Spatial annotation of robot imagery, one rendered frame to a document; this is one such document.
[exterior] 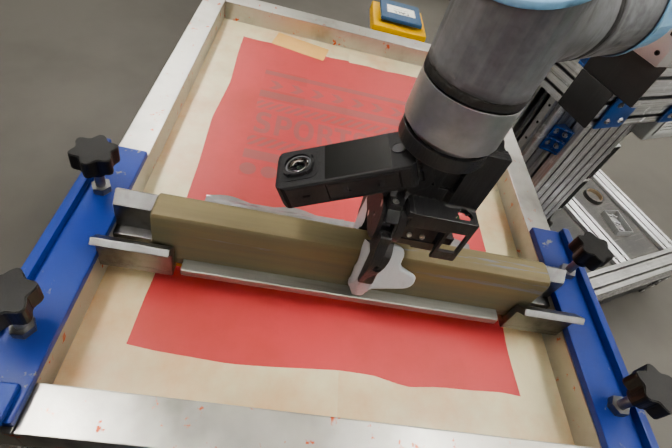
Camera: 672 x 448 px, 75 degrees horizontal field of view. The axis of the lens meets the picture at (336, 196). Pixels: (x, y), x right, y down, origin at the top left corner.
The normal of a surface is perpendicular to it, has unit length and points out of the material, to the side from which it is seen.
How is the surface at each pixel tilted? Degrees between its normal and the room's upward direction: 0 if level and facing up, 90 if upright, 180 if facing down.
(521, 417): 0
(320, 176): 27
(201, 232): 90
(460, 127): 89
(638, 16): 76
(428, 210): 0
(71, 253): 0
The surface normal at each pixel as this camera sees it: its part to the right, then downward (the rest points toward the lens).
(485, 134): 0.15, 0.75
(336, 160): -0.23, -0.67
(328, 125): 0.24, -0.65
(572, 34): 0.50, 0.71
